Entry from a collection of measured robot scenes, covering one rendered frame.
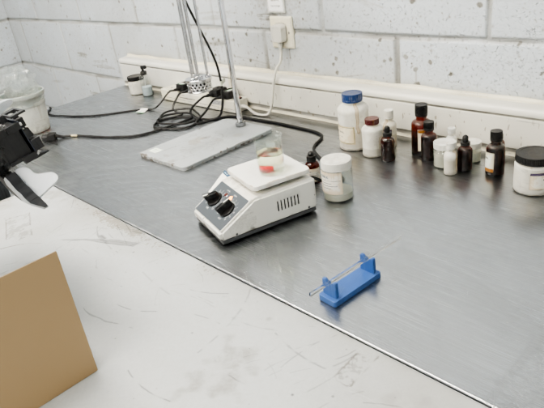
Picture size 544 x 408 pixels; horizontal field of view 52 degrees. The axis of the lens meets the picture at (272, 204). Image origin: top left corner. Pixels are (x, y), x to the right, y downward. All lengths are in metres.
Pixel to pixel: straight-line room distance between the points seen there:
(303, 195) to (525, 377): 0.50
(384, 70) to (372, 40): 0.08
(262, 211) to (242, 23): 0.86
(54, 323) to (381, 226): 0.55
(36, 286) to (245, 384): 0.27
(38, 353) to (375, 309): 0.44
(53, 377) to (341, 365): 0.35
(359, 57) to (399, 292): 0.77
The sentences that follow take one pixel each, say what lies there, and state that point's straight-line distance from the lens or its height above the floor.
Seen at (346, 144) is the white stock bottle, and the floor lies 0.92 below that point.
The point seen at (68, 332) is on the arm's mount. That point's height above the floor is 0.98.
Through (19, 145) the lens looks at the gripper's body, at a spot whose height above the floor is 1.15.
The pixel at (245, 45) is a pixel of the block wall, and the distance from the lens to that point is 1.76.
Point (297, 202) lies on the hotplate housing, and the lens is 1.03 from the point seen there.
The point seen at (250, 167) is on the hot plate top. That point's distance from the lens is 1.06.
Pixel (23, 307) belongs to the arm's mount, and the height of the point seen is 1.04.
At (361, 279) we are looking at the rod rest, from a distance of 0.85.
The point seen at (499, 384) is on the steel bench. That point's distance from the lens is 0.71.
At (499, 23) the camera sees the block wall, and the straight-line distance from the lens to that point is 1.26.
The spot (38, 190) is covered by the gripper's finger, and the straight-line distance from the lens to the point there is 0.87.
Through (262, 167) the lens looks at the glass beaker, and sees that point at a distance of 1.01.
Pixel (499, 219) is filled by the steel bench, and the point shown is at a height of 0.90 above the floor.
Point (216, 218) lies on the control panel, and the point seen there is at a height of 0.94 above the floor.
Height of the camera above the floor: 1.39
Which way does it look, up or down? 26 degrees down
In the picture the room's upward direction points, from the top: 8 degrees counter-clockwise
